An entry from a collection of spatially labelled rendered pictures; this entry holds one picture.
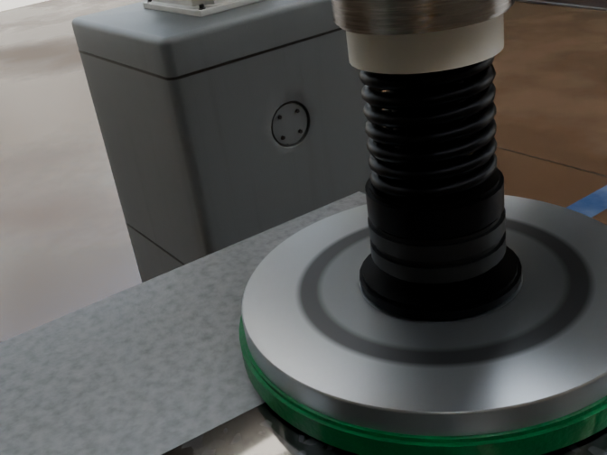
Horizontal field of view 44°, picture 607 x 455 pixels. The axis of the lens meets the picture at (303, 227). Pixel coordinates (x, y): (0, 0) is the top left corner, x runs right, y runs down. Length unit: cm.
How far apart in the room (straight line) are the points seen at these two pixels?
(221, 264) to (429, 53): 24
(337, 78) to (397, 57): 100
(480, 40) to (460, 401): 15
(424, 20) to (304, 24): 96
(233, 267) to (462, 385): 21
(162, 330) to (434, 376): 18
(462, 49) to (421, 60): 2
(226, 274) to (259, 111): 77
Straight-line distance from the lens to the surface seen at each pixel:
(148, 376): 41
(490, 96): 35
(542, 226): 45
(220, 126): 120
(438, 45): 32
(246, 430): 36
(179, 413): 38
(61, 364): 45
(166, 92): 118
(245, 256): 50
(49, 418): 41
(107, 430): 39
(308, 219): 54
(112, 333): 46
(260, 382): 37
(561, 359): 35
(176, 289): 48
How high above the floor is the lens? 106
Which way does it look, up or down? 26 degrees down
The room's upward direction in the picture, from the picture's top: 9 degrees counter-clockwise
